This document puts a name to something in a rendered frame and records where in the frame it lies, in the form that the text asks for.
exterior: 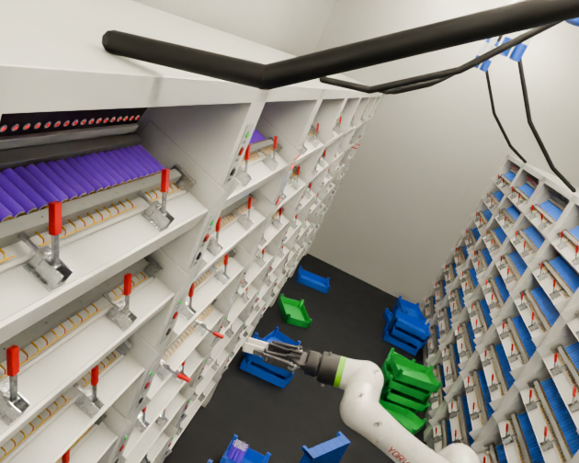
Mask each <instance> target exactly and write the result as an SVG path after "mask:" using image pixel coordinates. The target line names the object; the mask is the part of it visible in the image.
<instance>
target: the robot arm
mask: <svg viewBox="0 0 579 463"><path fill-rule="evenodd" d="M242 351H244V352H246V353H250V354H253V355H256V356H262V357H263V359H264V360H263V362H265V363H268V364H270V365H272V366H275V367H280V368H283V369H285V370H287V371H289V373H293V370H294V369H300V370H303V374H304V375H306V376H310V377H313V378H314V377H315V376H317V378H316V381H318V382H319V383H322V384H321V386H322V387H323V386H324V384H325V385H330V386H333V387H337V388H339V389H342V390H345V392H344V395H343V398H342V400H341V402H340V406H339V411H340V416H341V418H342V420H343V422H344V423H345V424H346V425H347V426H348V427H349V428H351V429H353V430H354V431H356V432H357V433H359V434H360V435H362V436H363V437H365V438H366V439H368V440H369V441H370V442H371V443H372V444H373V445H375V446H376V447H377V448H379V449H380V450H381V451H382V452H383V453H385V454H386V455H387V456H388V457H389V458H391V459H392V460H393V461H394V462H395V463H480V459H479V458H478V456H477V454H476V453H475V452H474V451H473V450H472V449H471V448H470V447H469V446H466V445H463V444H460V443H455V444H451V445H448V446H446V447H445V448H443V449H442V450H441V451H439V452H438V453H436V452H435V451H434V450H432V449H431V448H429V447H428V446H426V445H425V444H423V443H422V442H421V441H420V440H418V439H417V438H416V437H415V436H413V435H412V434H411V433H410V432H408V431H407V430H406V429H405V428H404V427H403V426H402V425H400V424H399V423H398V422H397V421H396V420H395V419H394V418H393V417H392V416H391V415H390V414H389V413H388V412H387V411H386V410H385V409H384V408H383V407H382V406H381V405H380V403H379V399H380V393H381V389H382V386H383V381H384V379H383V374H382V372H381V370H380V368H379V367H378V366H377V365H376V364H374V363H373V362H370V361H367V360H356V359H351V358H347V357H343V356H338V355H335V354H332V352H330V353H328V352H325V351H324V353H323V355H322V356H321V354H320V353H318V352H315V351H312V350H311V351H310V352H309V354H307V353H305V352H303V351H302V346H300V345H293V344H286V343H281V342H278V341H274V340H273V341H272V342H271V343H267V342H263V341H260V340H257V339H254V338H251V337H247V339H246V342H244V345H243V350H242Z"/></svg>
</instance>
